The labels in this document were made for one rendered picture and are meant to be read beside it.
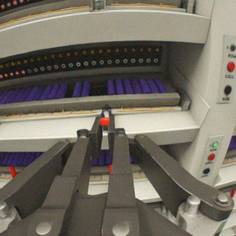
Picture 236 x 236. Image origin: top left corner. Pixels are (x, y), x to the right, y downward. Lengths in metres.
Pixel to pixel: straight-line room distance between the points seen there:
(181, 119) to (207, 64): 0.12
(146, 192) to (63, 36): 0.38
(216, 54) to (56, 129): 0.32
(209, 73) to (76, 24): 0.23
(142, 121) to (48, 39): 0.22
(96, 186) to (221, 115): 0.34
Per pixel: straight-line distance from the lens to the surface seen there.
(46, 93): 0.37
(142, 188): 0.40
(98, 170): 0.40
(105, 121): 0.18
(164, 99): 0.31
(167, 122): 0.28
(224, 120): 0.33
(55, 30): 0.25
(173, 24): 0.25
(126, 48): 0.37
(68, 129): 0.28
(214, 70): 0.28
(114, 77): 0.37
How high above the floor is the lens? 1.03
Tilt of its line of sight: 23 degrees down
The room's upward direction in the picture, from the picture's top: 3 degrees counter-clockwise
